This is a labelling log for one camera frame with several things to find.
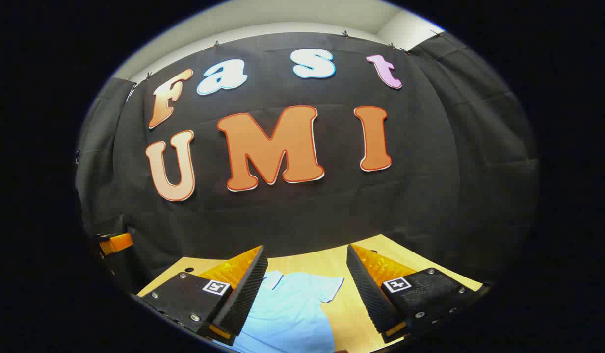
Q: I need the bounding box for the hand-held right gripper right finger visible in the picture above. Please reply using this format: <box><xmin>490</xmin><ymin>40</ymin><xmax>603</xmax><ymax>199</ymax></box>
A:
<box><xmin>346</xmin><ymin>244</ymin><xmax>491</xmax><ymax>345</ymax></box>

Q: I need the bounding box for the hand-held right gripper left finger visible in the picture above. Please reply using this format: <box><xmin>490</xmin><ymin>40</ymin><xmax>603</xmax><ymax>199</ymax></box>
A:
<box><xmin>134</xmin><ymin>244</ymin><xmax>269</xmax><ymax>347</ymax></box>

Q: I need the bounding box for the light blue T-shirt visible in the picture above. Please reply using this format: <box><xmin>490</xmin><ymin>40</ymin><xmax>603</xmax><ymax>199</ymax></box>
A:
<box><xmin>219</xmin><ymin>269</ymin><xmax>345</xmax><ymax>353</ymax></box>

